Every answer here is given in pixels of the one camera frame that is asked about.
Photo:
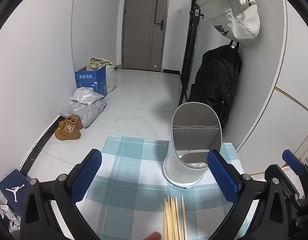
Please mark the black door lock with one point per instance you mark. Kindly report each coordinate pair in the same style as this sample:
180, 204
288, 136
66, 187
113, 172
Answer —
159, 25

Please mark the black backpack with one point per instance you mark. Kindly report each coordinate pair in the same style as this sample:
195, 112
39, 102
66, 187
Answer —
214, 80

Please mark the beige canvas tote bag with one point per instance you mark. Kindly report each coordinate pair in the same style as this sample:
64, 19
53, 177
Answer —
110, 78

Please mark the person's left hand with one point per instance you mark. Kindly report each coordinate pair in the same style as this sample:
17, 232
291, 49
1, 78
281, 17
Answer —
154, 236

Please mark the small grey parcel bag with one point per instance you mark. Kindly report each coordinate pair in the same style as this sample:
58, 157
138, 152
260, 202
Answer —
86, 96

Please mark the brown shoe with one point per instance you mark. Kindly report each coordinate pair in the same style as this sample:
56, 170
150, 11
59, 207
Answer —
67, 132
74, 121

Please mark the blue cardboard box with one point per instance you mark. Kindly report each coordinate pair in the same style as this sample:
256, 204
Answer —
90, 81

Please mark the grey door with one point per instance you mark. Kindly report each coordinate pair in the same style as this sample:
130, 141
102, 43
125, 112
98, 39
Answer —
139, 30

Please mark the teal checked tablecloth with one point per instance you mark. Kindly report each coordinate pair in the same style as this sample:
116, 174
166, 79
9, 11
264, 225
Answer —
124, 180

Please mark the large grey parcel bag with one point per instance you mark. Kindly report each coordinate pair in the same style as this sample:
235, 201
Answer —
91, 112

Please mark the blue shoe box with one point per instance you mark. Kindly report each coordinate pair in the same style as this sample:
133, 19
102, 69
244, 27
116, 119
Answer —
15, 187

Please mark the black metal stand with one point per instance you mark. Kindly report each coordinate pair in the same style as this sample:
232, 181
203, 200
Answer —
190, 45

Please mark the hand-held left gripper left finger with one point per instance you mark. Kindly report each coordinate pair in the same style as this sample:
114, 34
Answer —
86, 177

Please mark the white utensil holder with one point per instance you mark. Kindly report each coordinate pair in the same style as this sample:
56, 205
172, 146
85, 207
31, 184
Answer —
174, 162

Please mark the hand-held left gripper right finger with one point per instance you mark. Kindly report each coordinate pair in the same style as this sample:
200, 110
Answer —
222, 177

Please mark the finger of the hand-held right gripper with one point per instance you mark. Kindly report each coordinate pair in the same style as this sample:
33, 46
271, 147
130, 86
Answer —
293, 162

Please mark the white wardrobe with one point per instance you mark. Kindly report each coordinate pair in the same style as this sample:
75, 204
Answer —
281, 117

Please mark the white shoulder bag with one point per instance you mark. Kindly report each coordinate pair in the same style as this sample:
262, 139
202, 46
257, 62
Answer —
234, 12

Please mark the bundle of wooden chopsticks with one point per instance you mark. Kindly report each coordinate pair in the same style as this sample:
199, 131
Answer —
170, 220

